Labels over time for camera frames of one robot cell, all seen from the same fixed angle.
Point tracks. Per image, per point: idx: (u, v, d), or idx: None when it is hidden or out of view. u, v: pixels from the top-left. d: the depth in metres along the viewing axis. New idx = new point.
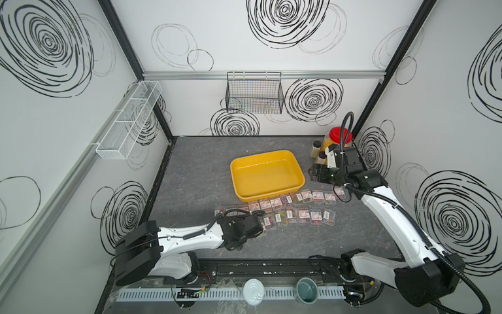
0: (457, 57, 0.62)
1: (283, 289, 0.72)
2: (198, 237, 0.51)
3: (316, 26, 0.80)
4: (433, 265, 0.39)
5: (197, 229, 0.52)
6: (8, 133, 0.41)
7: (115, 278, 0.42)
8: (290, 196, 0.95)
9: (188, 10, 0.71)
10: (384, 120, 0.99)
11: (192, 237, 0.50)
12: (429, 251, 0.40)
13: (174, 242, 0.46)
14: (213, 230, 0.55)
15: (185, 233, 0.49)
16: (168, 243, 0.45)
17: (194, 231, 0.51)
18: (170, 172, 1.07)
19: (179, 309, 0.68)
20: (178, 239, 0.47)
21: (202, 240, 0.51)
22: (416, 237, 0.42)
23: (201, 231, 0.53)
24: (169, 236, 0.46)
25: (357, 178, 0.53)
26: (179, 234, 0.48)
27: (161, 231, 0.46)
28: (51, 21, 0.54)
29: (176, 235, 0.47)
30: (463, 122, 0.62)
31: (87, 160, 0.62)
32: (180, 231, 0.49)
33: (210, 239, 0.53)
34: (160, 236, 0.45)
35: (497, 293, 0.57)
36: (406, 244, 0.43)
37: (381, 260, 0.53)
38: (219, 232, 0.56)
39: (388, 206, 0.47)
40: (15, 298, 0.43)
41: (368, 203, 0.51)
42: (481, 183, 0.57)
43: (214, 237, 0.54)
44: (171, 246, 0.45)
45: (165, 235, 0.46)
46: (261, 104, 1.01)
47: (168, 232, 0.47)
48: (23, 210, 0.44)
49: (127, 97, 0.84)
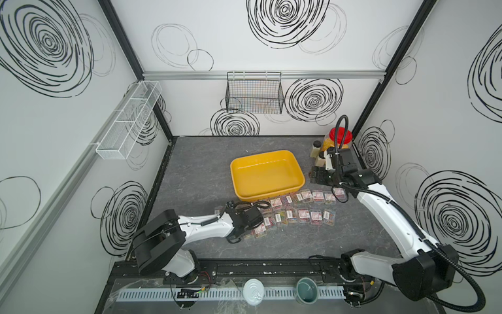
0: (456, 57, 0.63)
1: (283, 289, 0.72)
2: (213, 224, 0.54)
3: (316, 26, 0.80)
4: (427, 257, 0.40)
5: (211, 216, 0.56)
6: (8, 135, 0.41)
7: (138, 267, 0.42)
8: (290, 196, 0.95)
9: (189, 12, 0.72)
10: (384, 120, 0.99)
11: (208, 224, 0.53)
12: (423, 243, 0.41)
13: (193, 228, 0.48)
14: (225, 218, 0.59)
15: (201, 221, 0.52)
16: (190, 229, 0.48)
17: (206, 219, 0.54)
18: (170, 173, 1.07)
19: (179, 309, 0.68)
20: (197, 225, 0.50)
21: (216, 227, 0.54)
22: (409, 230, 0.43)
23: (215, 219, 0.56)
24: (189, 224, 0.49)
25: (352, 176, 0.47)
26: (197, 221, 0.51)
27: (182, 219, 0.48)
28: (51, 21, 0.54)
29: (194, 222, 0.50)
30: (462, 122, 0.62)
31: (87, 159, 0.62)
32: (197, 218, 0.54)
33: (223, 226, 0.56)
34: (181, 223, 0.47)
35: (497, 293, 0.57)
36: (400, 237, 0.45)
37: (380, 257, 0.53)
38: (229, 220, 0.59)
39: (382, 201, 0.49)
40: (14, 298, 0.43)
41: (363, 200, 0.53)
42: (481, 183, 0.57)
43: (226, 225, 0.57)
44: (192, 231, 0.47)
45: (185, 221, 0.49)
46: (261, 104, 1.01)
47: (187, 219, 0.49)
48: (23, 210, 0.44)
49: (127, 97, 0.84)
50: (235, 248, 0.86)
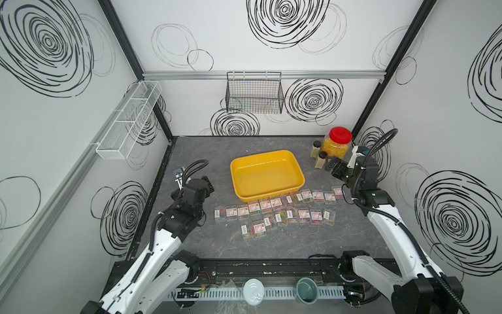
0: (457, 57, 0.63)
1: (283, 289, 0.72)
2: (149, 263, 0.45)
3: (316, 26, 0.80)
4: (426, 282, 0.39)
5: (140, 260, 0.45)
6: (8, 134, 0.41)
7: None
8: (290, 196, 0.95)
9: (189, 12, 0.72)
10: (384, 121, 0.99)
11: (142, 270, 0.44)
12: (425, 268, 0.41)
13: (126, 296, 0.40)
14: (160, 239, 0.48)
15: (132, 276, 0.43)
16: (122, 301, 0.40)
17: (138, 265, 0.44)
18: (170, 172, 1.07)
19: (180, 309, 0.68)
20: (129, 287, 0.41)
21: (157, 261, 0.46)
22: (413, 253, 0.44)
23: (147, 256, 0.46)
24: (117, 297, 0.40)
25: (365, 195, 0.56)
26: (126, 282, 0.42)
27: (105, 300, 0.40)
28: (51, 21, 0.54)
29: (123, 288, 0.41)
30: (462, 122, 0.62)
31: (87, 160, 0.62)
32: (125, 278, 0.43)
33: (161, 252, 0.47)
34: (106, 306, 0.39)
35: (495, 294, 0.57)
36: (402, 259, 0.45)
37: (382, 269, 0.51)
38: (168, 235, 0.49)
39: (390, 222, 0.49)
40: (15, 299, 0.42)
41: (372, 219, 0.54)
42: (481, 183, 0.57)
43: (167, 247, 0.48)
44: (129, 300, 0.40)
45: (110, 299, 0.40)
46: (261, 104, 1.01)
47: (112, 294, 0.40)
48: (23, 210, 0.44)
49: (127, 97, 0.84)
50: (235, 248, 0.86)
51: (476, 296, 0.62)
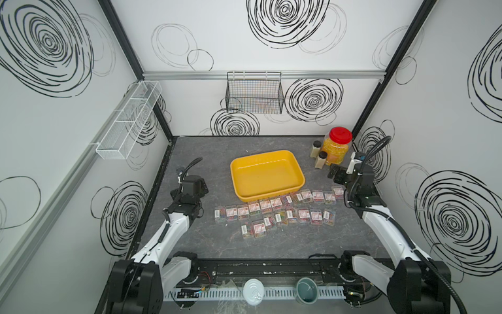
0: (456, 57, 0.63)
1: (283, 289, 0.72)
2: (168, 231, 0.52)
3: (316, 26, 0.80)
4: (413, 262, 0.42)
5: (161, 227, 0.53)
6: (8, 134, 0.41)
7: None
8: (290, 196, 0.95)
9: (189, 12, 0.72)
10: (384, 121, 0.99)
11: (165, 235, 0.50)
12: (413, 252, 0.44)
13: (155, 252, 0.46)
14: (174, 217, 0.57)
15: (157, 239, 0.49)
16: (153, 254, 0.45)
17: (160, 232, 0.51)
18: (170, 172, 1.07)
19: (180, 309, 0.68)
20: (156, 246, 0.47)
21: (174, 229, 0.53)
22: (402, 242, 0.47)
23: (167, 225, 0.54)
24: (148, 252, 0.45)
25: (360, 199, 0.61)
26: (153, 243, 0.48)
27: (138, 256, 0.44)
28: (51, 21, 0.54)
29: (151, 246, 0.47)
30: (462, 122, 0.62)
31: (87, 160, 0.62)
32: (150, 241, 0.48)
33: (178, 224, 0.55)
34: (140, 258, 0.43)
35: (495, 294, 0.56)
36: (393, 248, 0.48)
37: (380, 265, 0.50)
38: (178, 216, 0.58)
39: (382, 218, 0.54)
40: (14, 299, 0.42)
41: (367, 218, 0.57)
42: (481, 183, 0.57)
43: (180, 221, 0.56)
44: (158, 254, 0.45)
45: (142, 254, 0.45)
46: (261, 104, 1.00)
47: (142, 252, 0.45)
48: (23, 210, 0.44)
49: (127, 97, 0.84)
50: (235, 248, 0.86)
51: (475, 296, 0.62)
